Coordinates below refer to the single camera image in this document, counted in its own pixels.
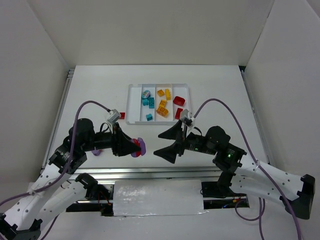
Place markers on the yellow butterfly lego brick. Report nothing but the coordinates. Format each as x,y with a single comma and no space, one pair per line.
162,111

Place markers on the purple rounded lego brick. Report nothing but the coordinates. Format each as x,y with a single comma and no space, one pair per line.
96,152

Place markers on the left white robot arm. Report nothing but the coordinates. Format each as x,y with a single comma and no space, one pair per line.
41,204

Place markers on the yellow square lego brick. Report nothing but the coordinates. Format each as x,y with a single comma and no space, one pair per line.
160,93

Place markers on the red rectangular lego brick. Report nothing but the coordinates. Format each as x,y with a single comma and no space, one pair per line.
122,116

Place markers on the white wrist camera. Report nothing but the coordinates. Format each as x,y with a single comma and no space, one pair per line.
186,117
113,116

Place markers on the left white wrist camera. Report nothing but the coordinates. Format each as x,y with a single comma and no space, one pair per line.
113,116

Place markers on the red rounded lego brick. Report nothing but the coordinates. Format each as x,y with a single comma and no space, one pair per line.
179,101

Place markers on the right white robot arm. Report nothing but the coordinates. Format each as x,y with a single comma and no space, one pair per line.
240,173

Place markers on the white divided sorting tray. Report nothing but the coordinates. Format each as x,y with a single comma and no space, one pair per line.
135,113

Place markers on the aluminium frame rail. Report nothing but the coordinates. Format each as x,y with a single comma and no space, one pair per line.
153,173

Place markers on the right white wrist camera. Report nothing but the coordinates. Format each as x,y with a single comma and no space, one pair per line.
186,117

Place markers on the white foam board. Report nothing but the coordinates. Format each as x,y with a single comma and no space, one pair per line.
142,198

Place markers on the purple and red lego stack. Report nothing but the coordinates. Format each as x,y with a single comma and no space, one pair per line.
140,143

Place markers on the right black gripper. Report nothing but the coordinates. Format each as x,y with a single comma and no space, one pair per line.
181,139

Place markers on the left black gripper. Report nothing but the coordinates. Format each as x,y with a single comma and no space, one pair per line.
116,141

